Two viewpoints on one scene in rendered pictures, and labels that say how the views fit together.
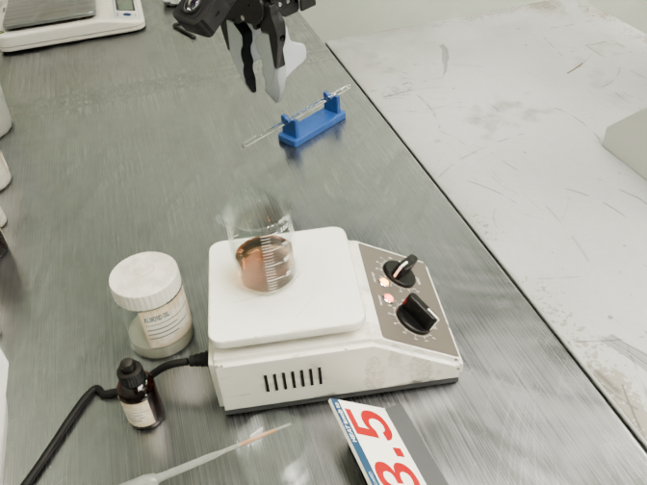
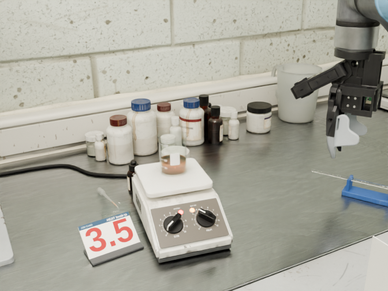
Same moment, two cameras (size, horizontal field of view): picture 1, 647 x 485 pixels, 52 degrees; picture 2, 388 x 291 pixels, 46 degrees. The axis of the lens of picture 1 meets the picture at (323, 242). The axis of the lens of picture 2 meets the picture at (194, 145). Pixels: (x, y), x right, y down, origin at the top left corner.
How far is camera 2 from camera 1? 0.75 m
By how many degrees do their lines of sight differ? 66
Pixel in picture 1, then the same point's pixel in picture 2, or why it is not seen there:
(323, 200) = (292, 210)
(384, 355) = (146, 216)
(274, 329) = (141, 176)
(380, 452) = (107, 232)
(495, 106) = not seen: outside the picture
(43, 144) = (295, 132)
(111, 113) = not seen: hidden behind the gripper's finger
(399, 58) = not seen: outside the picture
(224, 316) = (148, 166)
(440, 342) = (165, 238)
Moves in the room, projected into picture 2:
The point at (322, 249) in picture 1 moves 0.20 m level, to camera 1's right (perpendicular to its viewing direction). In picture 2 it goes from (193, 180) to (228, 245)
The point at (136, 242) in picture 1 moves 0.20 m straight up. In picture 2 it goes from (234, 167) to (235, 82)
